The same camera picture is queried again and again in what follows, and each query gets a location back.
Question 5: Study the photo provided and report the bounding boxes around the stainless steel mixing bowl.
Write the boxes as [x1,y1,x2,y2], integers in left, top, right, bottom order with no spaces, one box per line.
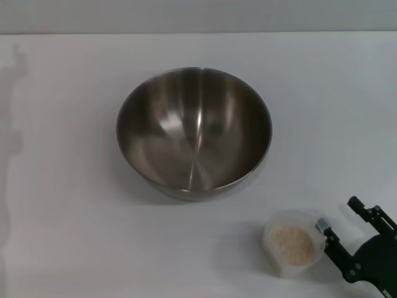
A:
[116,66,274,200]

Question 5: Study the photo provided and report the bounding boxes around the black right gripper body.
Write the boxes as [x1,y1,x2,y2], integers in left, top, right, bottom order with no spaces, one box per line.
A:
[354,231,397,298]

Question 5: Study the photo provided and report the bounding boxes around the translucent plastic measuring cup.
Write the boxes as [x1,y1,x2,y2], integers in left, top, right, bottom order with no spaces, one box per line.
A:
[262,209,326,278]

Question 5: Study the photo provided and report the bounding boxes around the beige uncooked rice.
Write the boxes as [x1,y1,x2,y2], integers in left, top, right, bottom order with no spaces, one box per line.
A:
[270,226,319,267]

